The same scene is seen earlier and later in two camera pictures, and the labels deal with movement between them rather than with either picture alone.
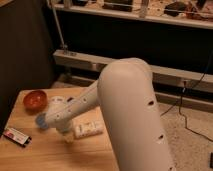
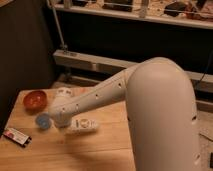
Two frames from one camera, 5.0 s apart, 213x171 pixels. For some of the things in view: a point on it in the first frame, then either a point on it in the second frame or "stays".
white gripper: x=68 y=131 → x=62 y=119
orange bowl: x=35 y=101 stays
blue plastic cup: x=41 y=120 stays
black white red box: x=18 y=137 stays
